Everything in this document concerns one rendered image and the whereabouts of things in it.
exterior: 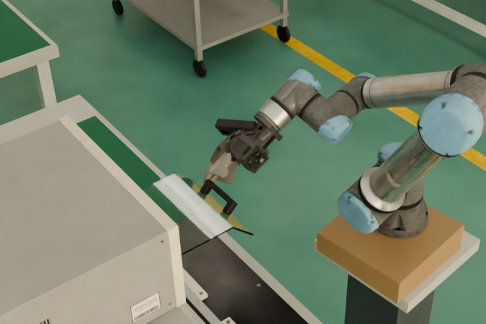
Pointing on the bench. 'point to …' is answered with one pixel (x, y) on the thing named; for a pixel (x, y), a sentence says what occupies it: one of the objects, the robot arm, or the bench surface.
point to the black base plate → (236, 287)
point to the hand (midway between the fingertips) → (206, 178)
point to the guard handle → (220, 195)
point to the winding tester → (80, 236)
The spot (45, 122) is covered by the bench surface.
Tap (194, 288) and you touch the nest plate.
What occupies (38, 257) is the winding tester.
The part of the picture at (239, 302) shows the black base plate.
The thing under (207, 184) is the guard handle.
